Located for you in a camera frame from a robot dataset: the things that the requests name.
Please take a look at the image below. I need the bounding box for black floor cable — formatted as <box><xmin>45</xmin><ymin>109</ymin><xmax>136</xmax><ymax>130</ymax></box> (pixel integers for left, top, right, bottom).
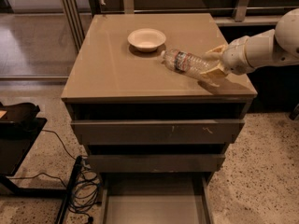
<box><xmin>8</xmin><ymin>128</ymin><xmax>78</xmax><ymax>189</ymax></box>

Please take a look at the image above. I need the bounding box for top grey drawer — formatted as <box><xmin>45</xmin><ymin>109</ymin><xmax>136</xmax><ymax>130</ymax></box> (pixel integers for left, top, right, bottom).
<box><xmin>71</xmin><ymin>119</ymin><xmax>244</xmax><ymax>145</ymax></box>

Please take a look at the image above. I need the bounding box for grey drawer cabinet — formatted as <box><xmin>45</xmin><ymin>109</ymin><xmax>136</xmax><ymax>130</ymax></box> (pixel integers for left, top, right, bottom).
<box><xmin>61</xmin><ymin>12</ymin><xmax>259</xmax><ymax>224</ymax></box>

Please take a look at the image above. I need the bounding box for metal bracket post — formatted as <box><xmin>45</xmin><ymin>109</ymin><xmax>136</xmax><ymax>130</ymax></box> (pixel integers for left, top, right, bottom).
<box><xmin>232</xmin><ymin>0</ymin><xmax>249</xmax><ymax>22</ymax></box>

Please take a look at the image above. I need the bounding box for clear plastic water bottle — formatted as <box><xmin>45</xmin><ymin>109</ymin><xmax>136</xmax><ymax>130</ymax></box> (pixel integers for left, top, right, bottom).
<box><xmin>161</xmin><ymin>49</ymin><xmax>219</xmax><ymax>80</ymax></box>

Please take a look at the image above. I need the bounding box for bottom grey open drawer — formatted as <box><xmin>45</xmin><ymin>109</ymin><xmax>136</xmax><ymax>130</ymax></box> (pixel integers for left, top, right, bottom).
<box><xmin>99</xmin><ymin>174</ymin><xmax>214</xmax><ymax>224</ymax></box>

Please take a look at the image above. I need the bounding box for middle grey drawer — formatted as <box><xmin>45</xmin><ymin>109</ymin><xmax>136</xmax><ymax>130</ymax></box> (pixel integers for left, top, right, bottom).
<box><xmin>88</xmin><ymin>154</ymin><xmax>225</xmax><ymax>173</ymax></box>

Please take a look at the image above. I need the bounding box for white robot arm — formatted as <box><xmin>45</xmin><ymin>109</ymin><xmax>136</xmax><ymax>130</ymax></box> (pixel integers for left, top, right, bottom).
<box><xmin>200</xmin><ymin>8</ymin><xmax>299</xmax><ymax>84</ymax></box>

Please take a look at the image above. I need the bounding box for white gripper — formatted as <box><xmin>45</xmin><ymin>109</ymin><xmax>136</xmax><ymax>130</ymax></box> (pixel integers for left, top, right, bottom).
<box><xmin>200</xmin><ymin>35</ymin><xmax>254</xmax><ymax>87</ymax></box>

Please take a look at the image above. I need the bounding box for white paper bowl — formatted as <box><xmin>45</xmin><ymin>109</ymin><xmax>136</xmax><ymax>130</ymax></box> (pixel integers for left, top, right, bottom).
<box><xmin>127</xmin><ymin>28</ymin><xmax>166</xmax><ymax>52</ymax></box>

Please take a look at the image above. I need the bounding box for metal frame rail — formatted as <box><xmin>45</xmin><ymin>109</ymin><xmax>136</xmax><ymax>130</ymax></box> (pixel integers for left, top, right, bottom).
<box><xmin>61</xmin><ymin>0</ymin><xmax>85</xmax><ymax>51</ymax></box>

